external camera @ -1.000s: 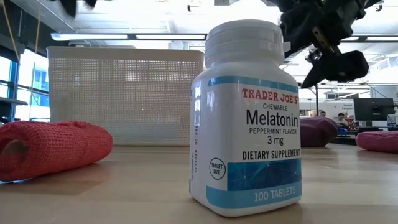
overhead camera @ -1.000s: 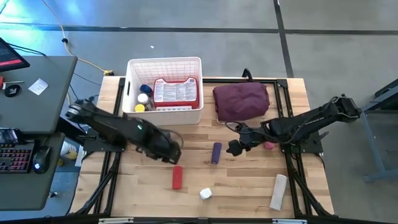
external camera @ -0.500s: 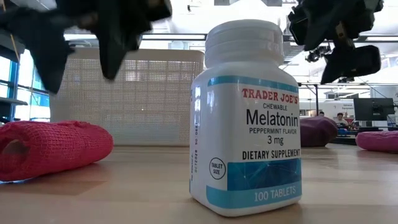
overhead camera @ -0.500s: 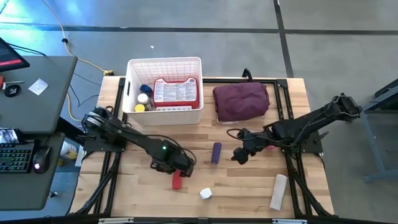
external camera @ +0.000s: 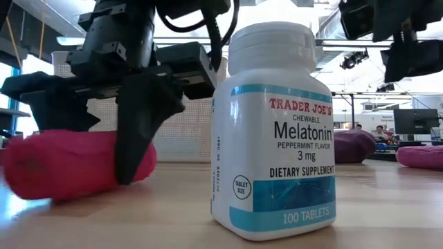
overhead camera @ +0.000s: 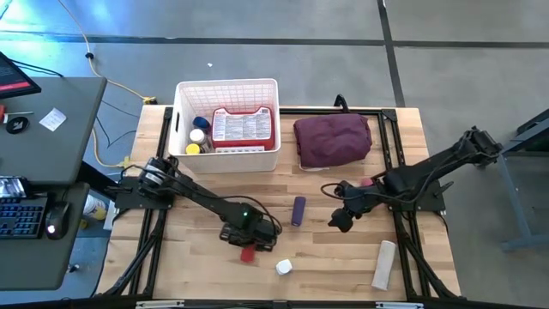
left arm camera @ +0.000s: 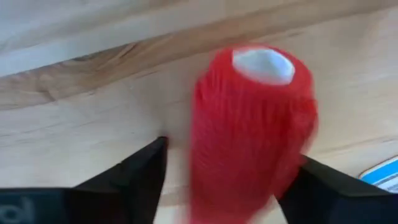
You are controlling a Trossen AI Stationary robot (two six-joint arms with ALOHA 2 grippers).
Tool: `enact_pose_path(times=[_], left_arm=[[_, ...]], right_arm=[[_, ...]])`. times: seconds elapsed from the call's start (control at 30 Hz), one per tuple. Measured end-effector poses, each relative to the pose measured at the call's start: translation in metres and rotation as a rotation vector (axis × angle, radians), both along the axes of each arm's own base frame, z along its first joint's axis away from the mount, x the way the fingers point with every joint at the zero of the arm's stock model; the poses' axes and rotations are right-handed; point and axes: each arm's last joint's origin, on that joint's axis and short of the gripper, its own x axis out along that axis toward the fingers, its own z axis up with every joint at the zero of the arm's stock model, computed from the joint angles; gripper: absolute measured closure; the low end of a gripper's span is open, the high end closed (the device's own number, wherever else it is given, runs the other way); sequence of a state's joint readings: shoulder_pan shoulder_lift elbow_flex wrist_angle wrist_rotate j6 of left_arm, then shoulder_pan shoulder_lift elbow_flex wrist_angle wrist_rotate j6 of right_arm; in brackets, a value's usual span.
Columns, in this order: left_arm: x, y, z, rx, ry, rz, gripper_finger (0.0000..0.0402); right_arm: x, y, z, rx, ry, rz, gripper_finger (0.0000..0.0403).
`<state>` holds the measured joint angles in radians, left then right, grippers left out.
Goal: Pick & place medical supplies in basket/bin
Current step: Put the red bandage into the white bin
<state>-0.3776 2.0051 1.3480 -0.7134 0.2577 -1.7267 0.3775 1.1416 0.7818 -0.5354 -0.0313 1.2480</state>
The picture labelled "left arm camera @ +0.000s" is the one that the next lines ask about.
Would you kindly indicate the red bandage roll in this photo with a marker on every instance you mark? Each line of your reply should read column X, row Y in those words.
column 248, row 140

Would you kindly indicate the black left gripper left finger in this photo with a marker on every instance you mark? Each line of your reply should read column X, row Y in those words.
column 109, row 202

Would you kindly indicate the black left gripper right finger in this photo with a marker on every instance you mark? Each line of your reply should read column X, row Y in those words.
column 342, row 208

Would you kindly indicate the white melatonin supplement bottle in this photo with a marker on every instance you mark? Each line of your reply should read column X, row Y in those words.
column 384, row 175

